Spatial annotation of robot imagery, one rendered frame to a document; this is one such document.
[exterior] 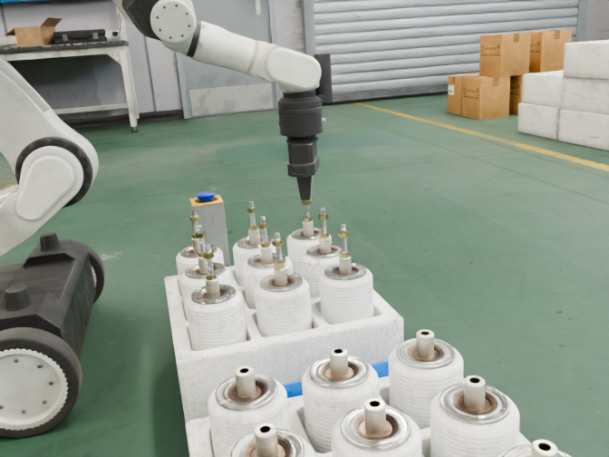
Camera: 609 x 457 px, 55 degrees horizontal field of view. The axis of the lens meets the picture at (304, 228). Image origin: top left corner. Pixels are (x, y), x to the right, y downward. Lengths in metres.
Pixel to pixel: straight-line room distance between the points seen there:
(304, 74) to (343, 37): 5.12
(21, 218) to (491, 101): 3.88
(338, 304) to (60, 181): 0.59
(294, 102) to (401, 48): 5.36
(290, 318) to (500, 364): 0.48
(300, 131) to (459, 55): 5.65
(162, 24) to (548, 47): 4.08
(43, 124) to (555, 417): 1.09
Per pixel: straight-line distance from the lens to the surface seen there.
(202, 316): 0.98
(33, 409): 1.21
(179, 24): 1.09
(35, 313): 1.18
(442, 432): 0.69
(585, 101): 3.57
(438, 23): 6.65
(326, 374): 0.75
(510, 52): 4.73
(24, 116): 1.27
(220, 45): 1.14
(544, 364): 1.30
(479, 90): 4.64
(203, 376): 0.99
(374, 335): 1.03
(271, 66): 1.13
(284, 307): 0.99
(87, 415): 1.24
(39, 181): 1.24
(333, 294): 1.03
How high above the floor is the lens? 0.65
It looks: 18 degrees down
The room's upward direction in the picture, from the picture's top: 4 degrees counter-clockwise
